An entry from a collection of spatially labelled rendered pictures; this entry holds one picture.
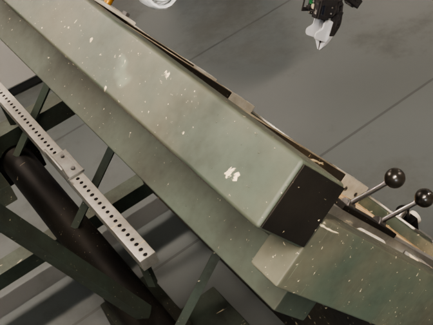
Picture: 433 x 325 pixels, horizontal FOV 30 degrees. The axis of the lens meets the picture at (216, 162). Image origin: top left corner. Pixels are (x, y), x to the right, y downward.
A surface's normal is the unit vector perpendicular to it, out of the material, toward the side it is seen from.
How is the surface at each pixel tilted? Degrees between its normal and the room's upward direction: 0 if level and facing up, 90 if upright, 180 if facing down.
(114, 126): 33
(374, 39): 0
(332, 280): 90
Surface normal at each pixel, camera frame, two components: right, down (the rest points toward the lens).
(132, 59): -0.63, -0.33
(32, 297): -0.23, -0.72
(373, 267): 0.54, 0.46
